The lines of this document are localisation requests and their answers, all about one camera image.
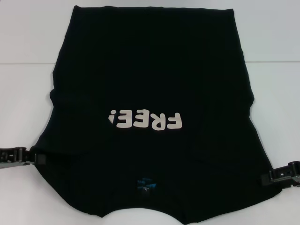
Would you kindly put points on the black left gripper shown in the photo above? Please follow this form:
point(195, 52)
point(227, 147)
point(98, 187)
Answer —
point(11, 157)

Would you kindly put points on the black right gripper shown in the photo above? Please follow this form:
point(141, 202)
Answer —
point(296, 179)

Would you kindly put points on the black shirt with FREE print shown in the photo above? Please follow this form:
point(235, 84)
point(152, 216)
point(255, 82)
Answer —
point(150, 82)

